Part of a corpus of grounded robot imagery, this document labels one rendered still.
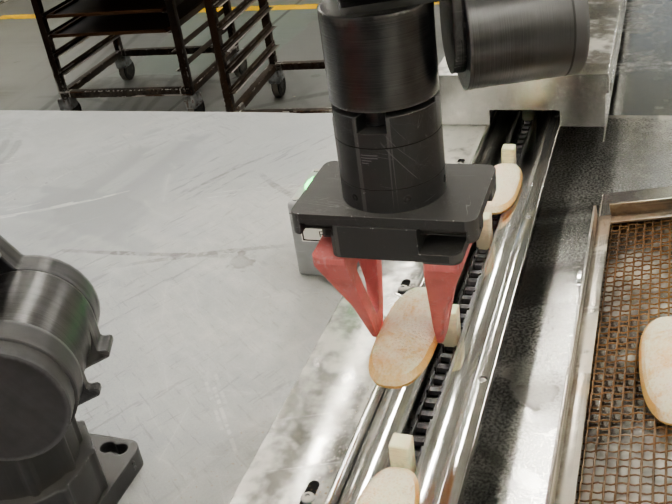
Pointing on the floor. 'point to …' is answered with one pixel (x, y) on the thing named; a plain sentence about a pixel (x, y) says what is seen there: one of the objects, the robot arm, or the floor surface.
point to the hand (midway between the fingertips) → (408, 322)
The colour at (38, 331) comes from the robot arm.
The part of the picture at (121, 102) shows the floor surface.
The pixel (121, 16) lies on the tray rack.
